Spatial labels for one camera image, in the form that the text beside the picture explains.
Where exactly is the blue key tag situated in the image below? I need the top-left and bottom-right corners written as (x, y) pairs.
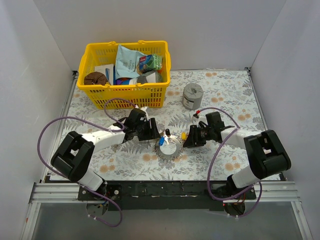
top-left (158, 137), bottom-right (165, 146)

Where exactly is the yellow key tag top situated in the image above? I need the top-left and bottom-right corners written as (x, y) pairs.
top-left (181, 132), bottom-right (187, 141)

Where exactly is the black key tag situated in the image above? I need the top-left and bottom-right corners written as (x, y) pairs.
top-left (165, 128), bottom-right (171, 136)

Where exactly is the metal key organiser ring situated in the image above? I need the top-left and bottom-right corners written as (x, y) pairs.
top-left (152, 134), bottom-right (183, 161)

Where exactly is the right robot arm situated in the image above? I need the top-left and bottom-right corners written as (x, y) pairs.
top-left (183, 111), bottom-right (292, 201)

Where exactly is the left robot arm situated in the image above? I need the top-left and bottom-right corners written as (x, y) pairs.
top-left (50, 107), bottom-right (160, 200)

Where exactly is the floral table mat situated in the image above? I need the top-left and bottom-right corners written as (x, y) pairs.
top-left (63, 70), bottom-right (265, 181)

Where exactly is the yellow plastic shopping basket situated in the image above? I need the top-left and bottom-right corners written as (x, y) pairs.
top-left (77, 40), bottom-right (171, 110)

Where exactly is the white blue box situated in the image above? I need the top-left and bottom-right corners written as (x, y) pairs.
top-left (94, 64), bottom-right (115, 85)

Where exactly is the brown round pouch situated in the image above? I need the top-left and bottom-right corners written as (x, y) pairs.
top-left (83, 71), bottom-right (108, 86)

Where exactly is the light blue chips bag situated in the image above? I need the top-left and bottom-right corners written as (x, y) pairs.
top-left (115, 44), bottom-right (146, 79)

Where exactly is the blue green sponge pack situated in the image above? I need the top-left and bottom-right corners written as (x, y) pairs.
top-left (138, 54), bottom-right (163, 73)

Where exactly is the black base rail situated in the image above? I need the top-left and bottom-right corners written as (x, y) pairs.
top-left (77, 178), bottom-right (256, 212)

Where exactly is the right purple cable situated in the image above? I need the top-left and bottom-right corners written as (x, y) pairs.
top-left (193, 107), bottom-right (263, 218)

